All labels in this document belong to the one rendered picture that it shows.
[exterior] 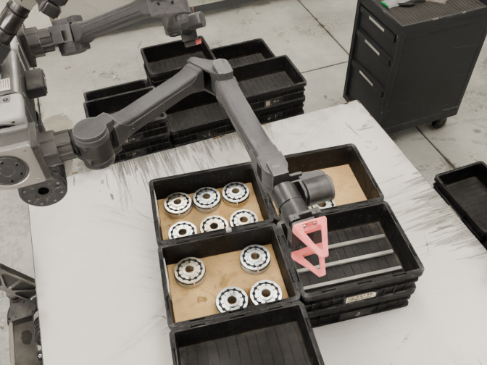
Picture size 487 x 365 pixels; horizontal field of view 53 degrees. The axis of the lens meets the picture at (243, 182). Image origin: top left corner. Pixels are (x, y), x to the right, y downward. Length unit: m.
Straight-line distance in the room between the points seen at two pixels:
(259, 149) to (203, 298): 0.68
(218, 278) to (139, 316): 0.31
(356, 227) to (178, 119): 1.47
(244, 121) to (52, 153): 0.45
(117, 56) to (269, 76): 1.64
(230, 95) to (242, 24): 3.27
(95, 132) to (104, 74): 2.93
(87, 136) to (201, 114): 1.81
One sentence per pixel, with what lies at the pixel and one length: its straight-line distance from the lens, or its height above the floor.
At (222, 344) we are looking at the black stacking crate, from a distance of 1.56.
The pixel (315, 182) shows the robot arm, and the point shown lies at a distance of 1.04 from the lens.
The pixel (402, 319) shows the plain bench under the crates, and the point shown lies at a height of 0.70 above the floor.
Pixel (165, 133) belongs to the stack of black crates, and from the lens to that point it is 2.68.
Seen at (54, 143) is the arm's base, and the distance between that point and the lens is 1.21.
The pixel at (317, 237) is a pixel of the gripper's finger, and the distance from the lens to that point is 1.00.
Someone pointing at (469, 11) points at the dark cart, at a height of 0.89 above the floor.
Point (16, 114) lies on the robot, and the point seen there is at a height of 1.53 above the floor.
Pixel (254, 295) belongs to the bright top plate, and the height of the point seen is 0.86.
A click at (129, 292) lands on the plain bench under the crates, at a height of 0.70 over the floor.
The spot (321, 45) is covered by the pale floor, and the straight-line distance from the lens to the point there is 4.25.
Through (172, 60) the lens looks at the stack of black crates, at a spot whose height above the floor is 0.49.
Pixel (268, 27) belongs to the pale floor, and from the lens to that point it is 4.47.
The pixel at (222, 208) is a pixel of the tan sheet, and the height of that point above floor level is 0.83.
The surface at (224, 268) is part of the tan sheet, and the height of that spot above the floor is 0.83.
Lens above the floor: 2.25
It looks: 48 degrees down
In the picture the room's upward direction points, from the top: 2 degrees counter-clockwise
